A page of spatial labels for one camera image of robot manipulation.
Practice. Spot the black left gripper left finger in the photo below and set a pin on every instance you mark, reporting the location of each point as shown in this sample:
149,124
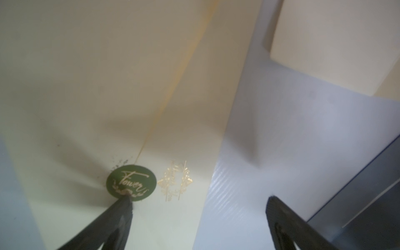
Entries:
109,231

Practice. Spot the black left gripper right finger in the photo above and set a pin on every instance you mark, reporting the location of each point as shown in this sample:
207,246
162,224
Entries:
289,231

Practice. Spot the cream envelope green seal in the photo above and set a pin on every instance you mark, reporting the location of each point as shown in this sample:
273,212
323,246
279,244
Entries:
105,98

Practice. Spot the dark grey envelope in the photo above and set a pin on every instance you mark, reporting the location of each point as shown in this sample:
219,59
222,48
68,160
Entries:
365,213

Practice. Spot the cream envelope brown seal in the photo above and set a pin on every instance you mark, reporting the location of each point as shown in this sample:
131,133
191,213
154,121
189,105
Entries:
351,44

